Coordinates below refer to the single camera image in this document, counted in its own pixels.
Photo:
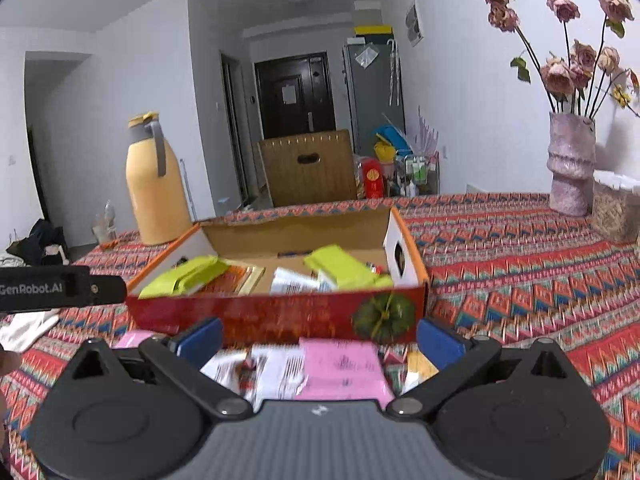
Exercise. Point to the white cloth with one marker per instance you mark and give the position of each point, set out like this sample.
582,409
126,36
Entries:
26,328

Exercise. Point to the grey refrigerator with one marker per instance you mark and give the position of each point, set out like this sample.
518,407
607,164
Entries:
371,106

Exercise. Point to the red gift box on floor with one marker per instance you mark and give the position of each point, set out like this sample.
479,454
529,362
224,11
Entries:
373,180

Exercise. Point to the pumpkin seed oat crisp packet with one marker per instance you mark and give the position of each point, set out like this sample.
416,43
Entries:
419,370

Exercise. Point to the patterned red tablecloth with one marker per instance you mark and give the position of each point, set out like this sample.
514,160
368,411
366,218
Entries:
501,264

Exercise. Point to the pink snack packet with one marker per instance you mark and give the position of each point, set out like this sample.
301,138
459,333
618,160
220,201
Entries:
336,370

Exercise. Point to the wire rack with bottles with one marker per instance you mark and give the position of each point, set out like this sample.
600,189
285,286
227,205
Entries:
417,175

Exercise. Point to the clear drinking glass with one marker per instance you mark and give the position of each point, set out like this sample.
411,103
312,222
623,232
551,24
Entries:
104,227

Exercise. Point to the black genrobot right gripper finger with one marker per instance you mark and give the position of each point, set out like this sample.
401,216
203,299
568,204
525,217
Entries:
42,288

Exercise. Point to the lime green snack packet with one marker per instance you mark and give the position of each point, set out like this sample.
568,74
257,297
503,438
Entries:
185,278
345,271

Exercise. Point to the white orange snack packet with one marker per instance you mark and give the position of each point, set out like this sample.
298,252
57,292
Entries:
260,372

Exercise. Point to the yellow thermos jug grey handle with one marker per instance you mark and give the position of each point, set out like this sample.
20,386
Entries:
154,183

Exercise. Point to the brown cardboard box with handle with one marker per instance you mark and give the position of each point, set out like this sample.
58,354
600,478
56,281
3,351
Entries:
310,168

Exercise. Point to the woven tissue box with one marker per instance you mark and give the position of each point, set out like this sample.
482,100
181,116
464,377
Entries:
615,206

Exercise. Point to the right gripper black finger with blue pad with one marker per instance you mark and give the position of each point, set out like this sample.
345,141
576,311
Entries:
460,364
179,360

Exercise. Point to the yellow box atop refrigerator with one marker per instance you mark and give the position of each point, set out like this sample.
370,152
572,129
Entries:
373,30

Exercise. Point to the dried pink rose bouquet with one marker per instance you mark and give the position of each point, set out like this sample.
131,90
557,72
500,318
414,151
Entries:
581,80

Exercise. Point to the dark brown entrance door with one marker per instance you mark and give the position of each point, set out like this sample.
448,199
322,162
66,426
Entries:
295,95

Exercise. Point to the person's left hand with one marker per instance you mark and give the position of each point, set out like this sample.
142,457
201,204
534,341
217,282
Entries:
10,361

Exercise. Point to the wall electrical panel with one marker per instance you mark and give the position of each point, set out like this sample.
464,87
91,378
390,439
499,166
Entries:
413,23

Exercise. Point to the pink ceramic vase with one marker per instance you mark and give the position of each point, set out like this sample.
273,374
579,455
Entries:
571,160

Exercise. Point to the red orange cardboard snack box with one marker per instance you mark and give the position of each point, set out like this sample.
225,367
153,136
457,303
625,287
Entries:
257,243

